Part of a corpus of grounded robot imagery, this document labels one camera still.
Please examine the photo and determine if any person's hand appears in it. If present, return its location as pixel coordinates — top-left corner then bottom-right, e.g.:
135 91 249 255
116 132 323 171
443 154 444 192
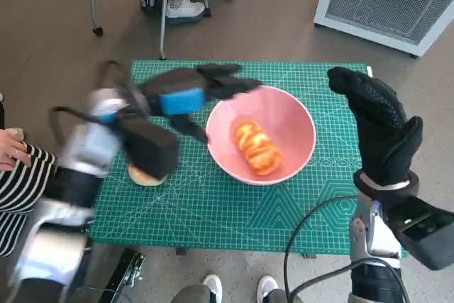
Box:
0 128 33 172

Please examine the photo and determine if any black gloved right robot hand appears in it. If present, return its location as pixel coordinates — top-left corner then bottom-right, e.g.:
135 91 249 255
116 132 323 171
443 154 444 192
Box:
326 67 423 187

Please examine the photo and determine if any bare left robot hand, blue tape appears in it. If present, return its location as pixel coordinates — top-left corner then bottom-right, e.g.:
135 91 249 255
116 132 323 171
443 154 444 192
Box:
136 63 263 144

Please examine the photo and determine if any orange striped bread loaf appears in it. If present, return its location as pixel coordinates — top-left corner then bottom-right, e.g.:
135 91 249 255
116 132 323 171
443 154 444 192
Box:
233 121 284 177

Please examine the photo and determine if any pale round bread bun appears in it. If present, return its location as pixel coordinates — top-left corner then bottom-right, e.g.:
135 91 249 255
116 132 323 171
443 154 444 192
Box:
127 162 167 187

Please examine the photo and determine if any pink bowl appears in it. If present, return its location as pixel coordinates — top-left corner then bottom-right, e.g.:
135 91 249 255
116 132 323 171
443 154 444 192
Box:
205 85 317 186

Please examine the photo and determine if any person in striped top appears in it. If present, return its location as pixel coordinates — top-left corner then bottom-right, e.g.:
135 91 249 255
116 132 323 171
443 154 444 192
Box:
0 93 57 258

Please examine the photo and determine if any green cutting mat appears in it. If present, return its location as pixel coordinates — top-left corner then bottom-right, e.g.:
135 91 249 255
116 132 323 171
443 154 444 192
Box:
87 60 409 258

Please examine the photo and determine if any black metal clamp stand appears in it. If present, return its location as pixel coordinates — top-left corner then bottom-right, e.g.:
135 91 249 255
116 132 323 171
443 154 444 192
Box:
95 246 147 303

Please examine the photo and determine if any person with white shoes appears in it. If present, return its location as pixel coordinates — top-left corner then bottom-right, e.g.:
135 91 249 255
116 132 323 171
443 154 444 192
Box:
170 273 306 303

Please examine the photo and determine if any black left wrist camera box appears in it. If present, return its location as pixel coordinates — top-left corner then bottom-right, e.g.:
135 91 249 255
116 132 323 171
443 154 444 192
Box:
118 116 180 180

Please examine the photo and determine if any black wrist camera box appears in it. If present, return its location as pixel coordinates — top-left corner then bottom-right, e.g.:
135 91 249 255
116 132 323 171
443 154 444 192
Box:
384 194 454 271
118 116 180 180

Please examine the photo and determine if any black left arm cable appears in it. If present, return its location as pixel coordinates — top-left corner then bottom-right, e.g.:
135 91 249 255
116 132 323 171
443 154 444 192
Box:
52 60 143 130

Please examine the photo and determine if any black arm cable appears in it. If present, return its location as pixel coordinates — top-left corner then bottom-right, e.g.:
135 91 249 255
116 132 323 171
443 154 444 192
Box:
52 60 143 130
282 196 409 303

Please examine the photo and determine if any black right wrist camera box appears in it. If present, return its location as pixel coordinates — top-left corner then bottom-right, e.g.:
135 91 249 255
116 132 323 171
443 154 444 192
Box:
384 194 454 271

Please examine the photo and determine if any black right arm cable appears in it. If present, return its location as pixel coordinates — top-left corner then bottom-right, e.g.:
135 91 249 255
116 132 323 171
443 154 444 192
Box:
282 196 409 303

